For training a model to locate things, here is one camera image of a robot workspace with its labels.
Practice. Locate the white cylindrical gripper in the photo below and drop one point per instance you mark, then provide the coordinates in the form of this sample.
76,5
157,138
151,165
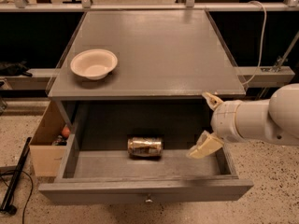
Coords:
223,120

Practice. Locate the orange gold soda can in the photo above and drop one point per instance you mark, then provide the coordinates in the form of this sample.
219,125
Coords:
145,146

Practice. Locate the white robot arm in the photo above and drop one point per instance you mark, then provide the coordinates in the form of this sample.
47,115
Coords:
274,121

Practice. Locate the grey open top drawer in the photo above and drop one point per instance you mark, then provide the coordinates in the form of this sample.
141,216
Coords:
97,167

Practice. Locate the silver drawer knob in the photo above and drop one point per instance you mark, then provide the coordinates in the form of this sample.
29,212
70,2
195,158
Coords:
148,199

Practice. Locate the grey wooden cabinet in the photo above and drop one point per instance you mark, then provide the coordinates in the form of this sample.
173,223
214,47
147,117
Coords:
163,55

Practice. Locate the white paper bowl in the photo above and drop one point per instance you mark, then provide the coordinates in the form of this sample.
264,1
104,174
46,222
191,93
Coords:
94,64

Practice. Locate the orange ball in box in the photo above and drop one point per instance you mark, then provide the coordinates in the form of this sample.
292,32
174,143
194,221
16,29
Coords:
65,132

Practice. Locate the dark item in box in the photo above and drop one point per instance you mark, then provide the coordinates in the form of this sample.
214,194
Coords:
59,141

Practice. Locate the brown cardboard box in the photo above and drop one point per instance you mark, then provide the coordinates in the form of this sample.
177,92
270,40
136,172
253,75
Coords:
47,158

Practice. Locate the black bag on ledge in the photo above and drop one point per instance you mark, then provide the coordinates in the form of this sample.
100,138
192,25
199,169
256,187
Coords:
11,69

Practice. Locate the black tripod leg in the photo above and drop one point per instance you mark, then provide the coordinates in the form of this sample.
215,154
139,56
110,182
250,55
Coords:
14,172

